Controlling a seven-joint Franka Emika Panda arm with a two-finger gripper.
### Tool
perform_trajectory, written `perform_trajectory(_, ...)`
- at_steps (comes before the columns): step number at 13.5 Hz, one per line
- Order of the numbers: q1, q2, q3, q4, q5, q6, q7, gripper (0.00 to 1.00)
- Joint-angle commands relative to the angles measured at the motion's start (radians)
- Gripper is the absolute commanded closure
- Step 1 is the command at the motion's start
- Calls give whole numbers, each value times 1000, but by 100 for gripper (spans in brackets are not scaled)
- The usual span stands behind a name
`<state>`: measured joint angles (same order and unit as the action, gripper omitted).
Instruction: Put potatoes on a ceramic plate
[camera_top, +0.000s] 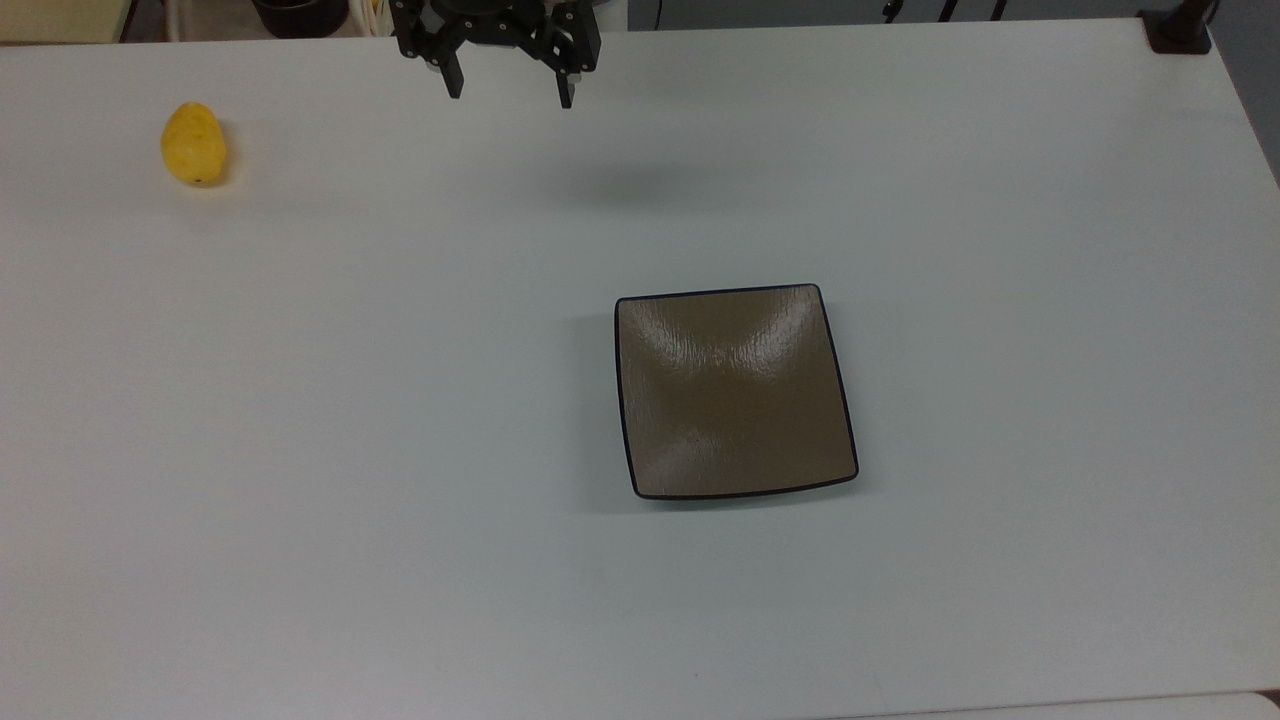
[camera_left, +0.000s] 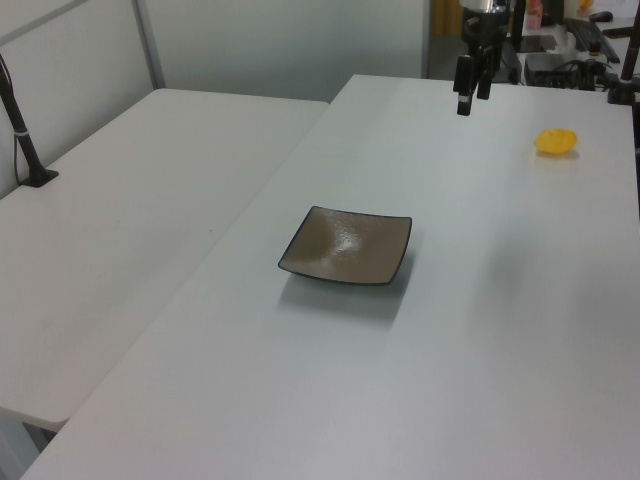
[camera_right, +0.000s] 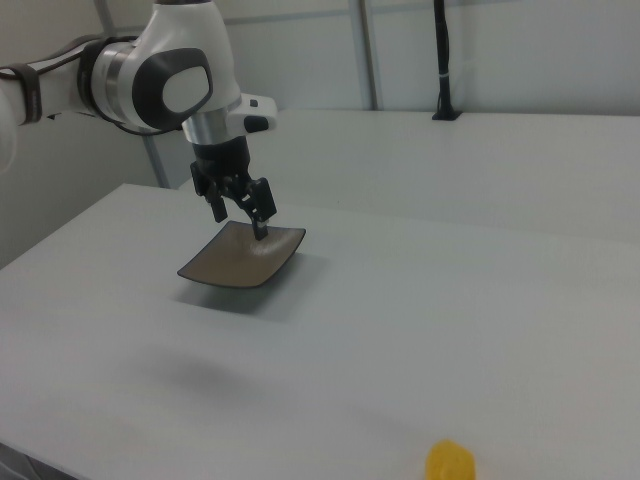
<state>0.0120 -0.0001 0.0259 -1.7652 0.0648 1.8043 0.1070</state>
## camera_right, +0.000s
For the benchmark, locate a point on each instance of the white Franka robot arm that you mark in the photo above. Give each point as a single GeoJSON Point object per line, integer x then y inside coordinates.
{"type": "Point", "coordinates": [175, 30]}

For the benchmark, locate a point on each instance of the aluminium wall frame post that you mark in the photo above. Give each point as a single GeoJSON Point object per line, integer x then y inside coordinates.
{"type": "Point", "coordinates": [368, 55]}

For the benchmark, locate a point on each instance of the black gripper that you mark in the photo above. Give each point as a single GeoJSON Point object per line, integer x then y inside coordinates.
{"type": "Point", "coordinates": [222, 165]}

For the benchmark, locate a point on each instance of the yellow toy potato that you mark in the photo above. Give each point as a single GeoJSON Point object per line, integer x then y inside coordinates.
{"type": "Point", "coordinates": [450, 460]}

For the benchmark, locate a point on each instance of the horizontal aluminium wall rail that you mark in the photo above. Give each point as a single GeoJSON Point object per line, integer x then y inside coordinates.
{"type": "Point", "coordinates": [450, 11]}

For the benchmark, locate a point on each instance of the black pole stand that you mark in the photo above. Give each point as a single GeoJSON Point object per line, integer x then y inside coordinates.
{"type": "Point", "coordinates": [443, 50]}

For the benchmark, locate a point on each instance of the square brown ceramic plate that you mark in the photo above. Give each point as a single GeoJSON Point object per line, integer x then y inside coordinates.
{"type": "Point", "coordinates": [235, 260]}

